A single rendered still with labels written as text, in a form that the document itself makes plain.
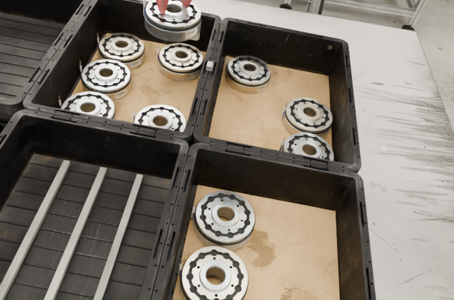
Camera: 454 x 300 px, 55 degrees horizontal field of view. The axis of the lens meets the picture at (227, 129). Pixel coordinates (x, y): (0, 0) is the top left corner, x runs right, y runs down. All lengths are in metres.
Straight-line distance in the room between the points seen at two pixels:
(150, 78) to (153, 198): 0.32
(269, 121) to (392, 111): 0.47
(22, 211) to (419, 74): 1.18
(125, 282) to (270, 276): 0.23
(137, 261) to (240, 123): 0.37
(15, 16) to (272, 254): 0.85
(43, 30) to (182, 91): 0.39
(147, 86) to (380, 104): 0.67
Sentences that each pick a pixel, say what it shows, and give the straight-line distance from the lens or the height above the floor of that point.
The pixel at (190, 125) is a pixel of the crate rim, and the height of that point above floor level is 0.93.
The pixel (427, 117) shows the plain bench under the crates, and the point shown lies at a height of 0.70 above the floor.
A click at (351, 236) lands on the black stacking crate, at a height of 0.90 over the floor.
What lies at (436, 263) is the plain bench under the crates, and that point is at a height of 0.70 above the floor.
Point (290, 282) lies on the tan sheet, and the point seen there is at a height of 0.83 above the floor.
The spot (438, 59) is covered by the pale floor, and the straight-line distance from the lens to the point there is 3.05.
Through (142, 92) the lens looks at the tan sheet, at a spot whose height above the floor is 0.83.
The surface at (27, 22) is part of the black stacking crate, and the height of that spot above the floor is 0.83.
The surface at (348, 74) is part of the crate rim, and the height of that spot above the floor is 0.93.
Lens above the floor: 1.49
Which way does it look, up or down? 46 degrees down
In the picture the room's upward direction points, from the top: 11 degrees clockwise
